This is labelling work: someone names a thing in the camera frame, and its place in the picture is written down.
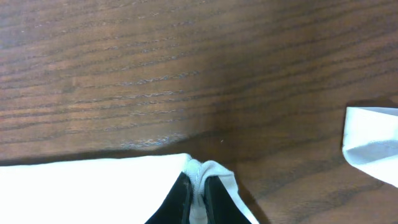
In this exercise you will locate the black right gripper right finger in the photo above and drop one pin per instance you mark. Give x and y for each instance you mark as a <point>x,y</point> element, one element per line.
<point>220,208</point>

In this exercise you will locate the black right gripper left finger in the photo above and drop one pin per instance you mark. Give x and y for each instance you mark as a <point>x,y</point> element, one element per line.
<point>175,208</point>

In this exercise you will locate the white printed t-shirt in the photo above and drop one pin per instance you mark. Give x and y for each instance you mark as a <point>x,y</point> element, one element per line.
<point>107,191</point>

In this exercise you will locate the white crumpled garment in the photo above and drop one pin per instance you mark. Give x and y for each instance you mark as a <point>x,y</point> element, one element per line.
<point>370,141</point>

